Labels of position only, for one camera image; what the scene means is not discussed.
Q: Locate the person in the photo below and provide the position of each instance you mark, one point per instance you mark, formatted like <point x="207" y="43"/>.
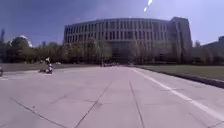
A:
<point x="49" y="68"/>

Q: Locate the white painted line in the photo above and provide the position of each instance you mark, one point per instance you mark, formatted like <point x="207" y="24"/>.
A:
<point x="180" y="95"/>

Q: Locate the grey concrete slab plaza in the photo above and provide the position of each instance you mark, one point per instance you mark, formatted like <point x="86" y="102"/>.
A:
<point x="100" y="100"/>

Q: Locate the row of trees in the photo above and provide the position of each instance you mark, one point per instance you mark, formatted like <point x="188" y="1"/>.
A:
<point x="83" y="52"/>

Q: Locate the low dark building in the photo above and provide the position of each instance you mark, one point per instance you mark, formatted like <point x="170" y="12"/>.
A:
<point x="218" y="45"/>

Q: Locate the grey concrete kerb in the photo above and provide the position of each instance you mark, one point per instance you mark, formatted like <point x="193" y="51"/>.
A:
<point x="200" y="79"/>

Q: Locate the green grass lawn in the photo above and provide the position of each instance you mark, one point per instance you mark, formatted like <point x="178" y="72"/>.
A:
<point x="193" y="70"/>

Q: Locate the large grey multi-storey building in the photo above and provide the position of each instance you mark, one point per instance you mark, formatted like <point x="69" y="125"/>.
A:
<point x="126" y="33"/>

